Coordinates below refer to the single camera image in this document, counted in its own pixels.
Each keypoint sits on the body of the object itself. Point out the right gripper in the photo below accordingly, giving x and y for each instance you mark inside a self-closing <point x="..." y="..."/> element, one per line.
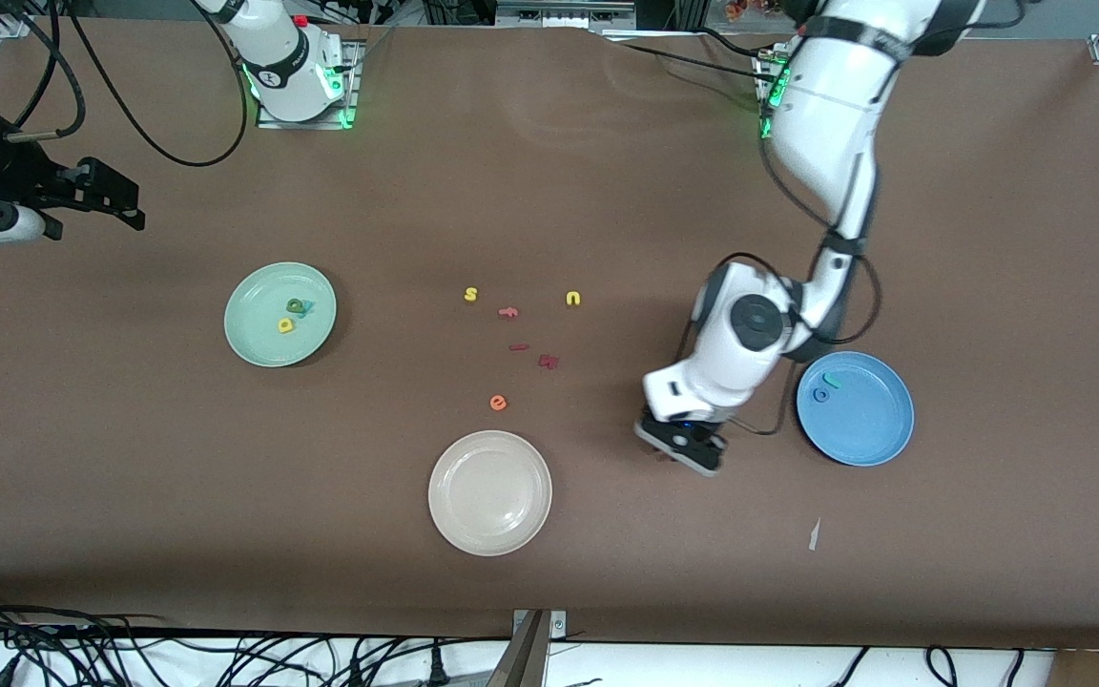
<point x="8" y="174"/>

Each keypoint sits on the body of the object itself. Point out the green letter a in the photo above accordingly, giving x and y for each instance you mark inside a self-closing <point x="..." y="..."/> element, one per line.
<point x="294" y="306"/>

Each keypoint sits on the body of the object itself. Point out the dark red letter k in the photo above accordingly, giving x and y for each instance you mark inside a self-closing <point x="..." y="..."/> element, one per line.
<point x="549" y="361"/>

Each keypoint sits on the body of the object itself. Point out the beige plate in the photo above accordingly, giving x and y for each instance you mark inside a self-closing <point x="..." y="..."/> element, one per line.
<point x="489" y="493"/>

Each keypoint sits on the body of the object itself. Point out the white paper scrap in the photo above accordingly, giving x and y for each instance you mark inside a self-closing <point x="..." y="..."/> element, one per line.
<point x="814" y="536"/>

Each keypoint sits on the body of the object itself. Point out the blue plate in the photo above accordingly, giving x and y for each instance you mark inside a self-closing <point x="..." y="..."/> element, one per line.
<point x="869" y="425"/>

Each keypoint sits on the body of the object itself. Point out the pale green plate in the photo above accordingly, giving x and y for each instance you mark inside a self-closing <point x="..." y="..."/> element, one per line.
<point x="263" y="339"/>

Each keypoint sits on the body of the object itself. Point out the brown table cover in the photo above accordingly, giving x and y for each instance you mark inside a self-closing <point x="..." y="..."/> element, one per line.
<point x="549" y="191"/>

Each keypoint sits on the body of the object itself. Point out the colourful small objects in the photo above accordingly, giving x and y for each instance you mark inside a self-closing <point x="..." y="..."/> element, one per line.
<point x="750" y="10"/>

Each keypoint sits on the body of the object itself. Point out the small metal bracket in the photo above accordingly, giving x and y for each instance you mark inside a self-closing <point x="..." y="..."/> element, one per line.
<point x="557" y="625"/>

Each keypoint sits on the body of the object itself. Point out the aluminium arm base plate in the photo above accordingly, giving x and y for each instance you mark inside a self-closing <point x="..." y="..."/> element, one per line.
<point x="306" y="124"/>
<point x="765" y="65"/>

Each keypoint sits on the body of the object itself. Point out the grey metal frame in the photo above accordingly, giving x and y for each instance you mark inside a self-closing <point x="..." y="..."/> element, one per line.
<point x="564" y="11"/>

